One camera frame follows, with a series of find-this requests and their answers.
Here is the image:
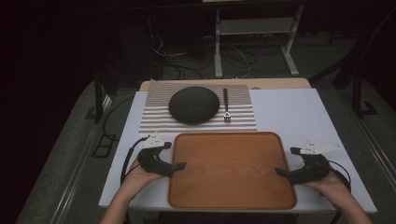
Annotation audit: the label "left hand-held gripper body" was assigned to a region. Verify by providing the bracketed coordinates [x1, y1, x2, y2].
[137, 132, 176, 179]

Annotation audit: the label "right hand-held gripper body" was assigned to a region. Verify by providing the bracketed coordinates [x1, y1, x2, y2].
[287, 139, 345, 187]

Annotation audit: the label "brown wooden tray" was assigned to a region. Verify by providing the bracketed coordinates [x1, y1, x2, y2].
[167, 131, 298, 210]

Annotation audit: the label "person's right hand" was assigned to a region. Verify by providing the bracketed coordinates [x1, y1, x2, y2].
[303, 172, 350, 201]

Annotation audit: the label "person's left hand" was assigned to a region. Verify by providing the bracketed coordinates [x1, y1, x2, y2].
[125, 158, 163, 194]

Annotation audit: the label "dark round bowl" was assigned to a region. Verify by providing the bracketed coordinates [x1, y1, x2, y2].
[168, 85, 220, 126]

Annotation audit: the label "striped placemat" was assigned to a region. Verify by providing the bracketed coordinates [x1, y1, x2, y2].
[138, 78, 259, 135]

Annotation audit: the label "black metal stand leg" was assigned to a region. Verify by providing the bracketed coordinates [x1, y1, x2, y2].
[84, 72, 108, 124]

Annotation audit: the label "black stand with foot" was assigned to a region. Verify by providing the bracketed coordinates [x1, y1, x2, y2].
[350, 59, 379, 119]

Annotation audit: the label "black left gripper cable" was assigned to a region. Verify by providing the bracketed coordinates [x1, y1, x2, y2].
[120, 136, 150, 185]

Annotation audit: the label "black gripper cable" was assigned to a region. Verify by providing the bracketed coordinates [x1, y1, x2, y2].
[328, 160, 352, 193]
[120, 136, 150, 185]

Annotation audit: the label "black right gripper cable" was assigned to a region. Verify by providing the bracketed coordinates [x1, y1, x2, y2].
[328, 160, 352, 193]

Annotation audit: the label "thin black floor cable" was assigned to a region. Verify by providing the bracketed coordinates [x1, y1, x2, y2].
[102, 95, 134, 140]

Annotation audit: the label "fork with brown handle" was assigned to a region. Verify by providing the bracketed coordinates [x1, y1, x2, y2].
[222, 88, 233, 123]

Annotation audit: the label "black floor cables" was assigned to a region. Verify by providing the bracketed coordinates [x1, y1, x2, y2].
[148, 33, 250, 80]

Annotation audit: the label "white floor cable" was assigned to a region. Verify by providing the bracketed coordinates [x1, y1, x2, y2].
[233, 46, 252, 79]

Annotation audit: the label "white metal stand frame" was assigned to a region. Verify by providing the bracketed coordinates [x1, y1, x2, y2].
[213, 5, 305, 79]

